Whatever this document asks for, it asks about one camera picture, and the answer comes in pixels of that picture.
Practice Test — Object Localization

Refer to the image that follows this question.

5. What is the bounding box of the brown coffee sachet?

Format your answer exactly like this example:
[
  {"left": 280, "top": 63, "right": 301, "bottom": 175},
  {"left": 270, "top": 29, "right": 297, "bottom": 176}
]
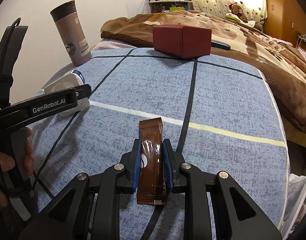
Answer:
[{"left": 137, "top": 118, "right": 167, "bottom": 205}]

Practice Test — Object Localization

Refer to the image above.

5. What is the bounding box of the white trash bin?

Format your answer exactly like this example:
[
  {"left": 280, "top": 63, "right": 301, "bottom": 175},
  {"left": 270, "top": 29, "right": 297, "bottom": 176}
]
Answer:
[{"left": 281, "top": 174, "right": 306, "bottom": 239}]

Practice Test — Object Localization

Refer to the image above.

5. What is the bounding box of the left hand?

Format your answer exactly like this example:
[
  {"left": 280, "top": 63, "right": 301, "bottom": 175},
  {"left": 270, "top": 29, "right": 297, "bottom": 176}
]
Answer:
[{"left": 0, "top": 127, "right": 34, "bottom": 209}]

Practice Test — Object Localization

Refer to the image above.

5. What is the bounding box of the brown grey thermos tumbler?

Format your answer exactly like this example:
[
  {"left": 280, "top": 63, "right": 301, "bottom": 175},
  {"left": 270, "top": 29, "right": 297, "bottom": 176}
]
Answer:
[{"left": 50, "top": 0, "right": 92, "bottom": 67}]

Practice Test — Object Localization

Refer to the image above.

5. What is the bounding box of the blue grid bedsheet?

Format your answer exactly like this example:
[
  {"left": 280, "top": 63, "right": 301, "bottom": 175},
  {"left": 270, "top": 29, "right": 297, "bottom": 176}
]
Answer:
[{"left": 31, "top": 48, "right": 289, "bottom": 228}]

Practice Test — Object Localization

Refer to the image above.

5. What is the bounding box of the dark red box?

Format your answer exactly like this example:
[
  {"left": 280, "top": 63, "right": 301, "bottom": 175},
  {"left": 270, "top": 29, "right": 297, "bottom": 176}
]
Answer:
[{"left": 152, "top": 24, "right": 212, "bottom": 59}]

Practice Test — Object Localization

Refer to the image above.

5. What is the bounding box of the black phone on bed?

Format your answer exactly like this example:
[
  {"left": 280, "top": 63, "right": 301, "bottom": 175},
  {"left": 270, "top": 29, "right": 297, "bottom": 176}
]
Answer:
[{"left": 211, "top": 40, "right": 231, "bottom": 50}]

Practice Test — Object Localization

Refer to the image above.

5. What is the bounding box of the brown patterned blanket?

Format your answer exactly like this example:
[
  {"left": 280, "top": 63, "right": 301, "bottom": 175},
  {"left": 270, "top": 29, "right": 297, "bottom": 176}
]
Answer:
[{"left": 100, "top": 10, "right": 306, "bottom": 133}]

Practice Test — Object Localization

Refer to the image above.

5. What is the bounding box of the teddy bear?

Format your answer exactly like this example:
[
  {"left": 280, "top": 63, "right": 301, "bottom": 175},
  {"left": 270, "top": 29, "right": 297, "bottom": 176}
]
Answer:
[{"left": 229, "top": 3, "right": 248, "bottom": 23}]

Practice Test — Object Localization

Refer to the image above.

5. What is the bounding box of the wooden wardrobe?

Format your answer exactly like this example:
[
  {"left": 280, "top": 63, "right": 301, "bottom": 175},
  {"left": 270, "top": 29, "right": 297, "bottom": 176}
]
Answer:
[{"left": 263, "top": 0, "right": 306, "bottom": 44}]

